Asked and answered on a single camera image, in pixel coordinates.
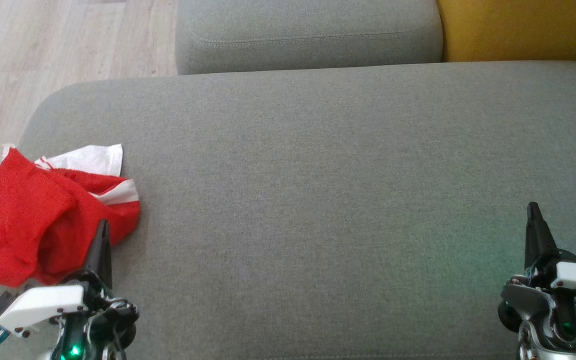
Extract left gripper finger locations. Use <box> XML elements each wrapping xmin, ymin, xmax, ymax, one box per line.
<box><xmin>84</xmin><ymin>220</ymin><xmax>114</xmax><ymax>290</ymax></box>

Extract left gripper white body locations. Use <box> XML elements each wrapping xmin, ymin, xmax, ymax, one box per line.
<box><xmin>0</xmin><ymin>272</ymin><xmax>140</xmax><ymax>360</ymax></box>

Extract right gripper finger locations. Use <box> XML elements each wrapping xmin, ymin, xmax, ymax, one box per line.
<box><xmin>524</xmin><ymin>202</ymin><xmax>561</xmax><ymax>273</ymax></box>

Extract red shorts with white stripe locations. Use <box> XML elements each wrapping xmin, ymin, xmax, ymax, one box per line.
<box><xmin>0</xmin><ymin>147</ymin><xmax>141</xmax><ymax>288</ymax></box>

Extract red basketball jersey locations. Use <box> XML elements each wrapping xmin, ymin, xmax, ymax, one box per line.
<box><xmin>2</xmin><ymin>144</ymin><xmax>124</xmax><ymax>177</ymax></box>

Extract wide yellow sofa back cushion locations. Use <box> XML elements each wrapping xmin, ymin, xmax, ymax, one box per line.
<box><xmin>436</xmin><ymin>0</ymin><xmax>576</xmax><ymax>63</ymax></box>

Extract large grey sofa seat cushion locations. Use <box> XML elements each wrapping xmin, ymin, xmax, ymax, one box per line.
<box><xmin>0</xmin><ymin>61</ymin><xmax>576</xmax><ymax>360</ymax></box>

